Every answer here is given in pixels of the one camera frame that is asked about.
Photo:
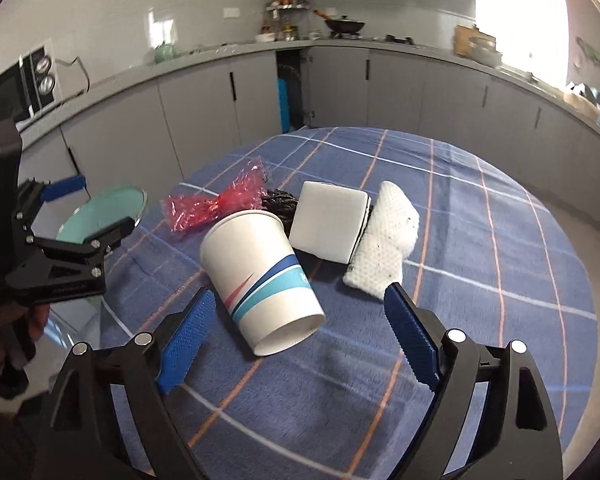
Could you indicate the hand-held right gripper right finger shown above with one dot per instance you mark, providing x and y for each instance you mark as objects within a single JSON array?
[{"x": 412, "y": 332}]

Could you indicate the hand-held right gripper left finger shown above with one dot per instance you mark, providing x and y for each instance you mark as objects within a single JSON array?
[{"x": 187, "y": 340}]

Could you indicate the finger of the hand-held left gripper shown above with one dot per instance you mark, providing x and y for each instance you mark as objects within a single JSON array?
[
  {"x": 100, "y": 240},
  {"x": 65, "y": 188}
]

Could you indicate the teal trash bin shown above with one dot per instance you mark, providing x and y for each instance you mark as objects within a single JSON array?
[{"x": 105, "y": 207}]

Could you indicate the white paper cup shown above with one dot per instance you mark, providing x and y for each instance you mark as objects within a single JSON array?
[{"x": 250, "y": 260}]

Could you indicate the white foam net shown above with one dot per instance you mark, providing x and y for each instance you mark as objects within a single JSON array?
[{"x": 385, "y": 240}]

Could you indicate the red clear plastic wrapper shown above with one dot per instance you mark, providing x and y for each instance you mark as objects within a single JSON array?
[{"x": 195, "y": 210}]

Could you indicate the microwave oven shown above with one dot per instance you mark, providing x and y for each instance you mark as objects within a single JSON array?
[{"x": 35, "y": 80}]

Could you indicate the blue plaid tablecloth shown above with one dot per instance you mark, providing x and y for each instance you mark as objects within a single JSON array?
[{"x": 480, "y": 240}]

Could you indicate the white sponge block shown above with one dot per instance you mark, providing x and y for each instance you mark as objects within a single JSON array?
[{"x": 327, "y": 222}]

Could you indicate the black foam net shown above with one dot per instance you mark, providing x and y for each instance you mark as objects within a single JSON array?
[{"x": 280, "y": 205}]

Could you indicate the teal kettle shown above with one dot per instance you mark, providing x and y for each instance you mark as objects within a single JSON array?
[{"x": 164, "y": 53}]

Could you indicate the blue container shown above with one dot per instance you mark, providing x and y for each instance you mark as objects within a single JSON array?
[{"x": 283, "y": 105}]

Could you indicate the grey base cabinets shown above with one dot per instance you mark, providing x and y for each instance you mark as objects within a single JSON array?
[{"x": 405, "y": 90}]

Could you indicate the white bowl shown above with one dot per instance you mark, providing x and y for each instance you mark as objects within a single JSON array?
[{"x": 265, "y": 38}]

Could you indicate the metal spice rack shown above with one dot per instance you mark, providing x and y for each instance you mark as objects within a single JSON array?
[{"x": 285, "y": 15}]

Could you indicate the gas stove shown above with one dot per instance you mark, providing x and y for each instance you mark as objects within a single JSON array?
[{"x": 395, "y": 38}]

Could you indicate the wooden cutting board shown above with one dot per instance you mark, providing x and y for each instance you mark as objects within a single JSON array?
[{"x": 462, "y": 40}]

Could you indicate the black wok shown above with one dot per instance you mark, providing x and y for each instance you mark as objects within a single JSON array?
[{"x": 347, "y": 25}]

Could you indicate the window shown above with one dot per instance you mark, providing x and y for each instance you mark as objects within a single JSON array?
[{"x": 520, "y": 25}]

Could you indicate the hanging cloths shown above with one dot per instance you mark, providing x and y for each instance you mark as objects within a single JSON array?
[{"x": 595, "y": 57}]

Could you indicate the white wall socket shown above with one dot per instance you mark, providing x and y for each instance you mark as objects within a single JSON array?
[{"x": 231, "y": 12}]

